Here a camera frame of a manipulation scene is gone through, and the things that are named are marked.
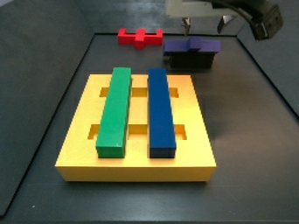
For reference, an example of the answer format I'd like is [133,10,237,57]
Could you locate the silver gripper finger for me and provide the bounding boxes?
[217,15,236,33]
[181,17,191,36]

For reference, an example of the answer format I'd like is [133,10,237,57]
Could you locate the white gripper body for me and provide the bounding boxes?
[165,0,237,18]

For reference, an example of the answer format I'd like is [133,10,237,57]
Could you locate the purple fork-shaped block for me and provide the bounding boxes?
[163,37,220,56]

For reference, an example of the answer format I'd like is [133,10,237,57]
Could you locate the black angle fixture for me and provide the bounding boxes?
[169,52,215,69]

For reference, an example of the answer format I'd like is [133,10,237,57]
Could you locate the yellow slotted board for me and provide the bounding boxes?
[54,74,216,182]

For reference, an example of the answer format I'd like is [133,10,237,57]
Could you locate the red fork-shaped block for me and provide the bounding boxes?
[116,28,164,50]

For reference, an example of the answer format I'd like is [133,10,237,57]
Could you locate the blue bar block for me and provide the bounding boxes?
[147,68,176,158]

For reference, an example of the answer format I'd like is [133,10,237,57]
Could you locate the green bar block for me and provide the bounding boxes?
[96,67,132,158]

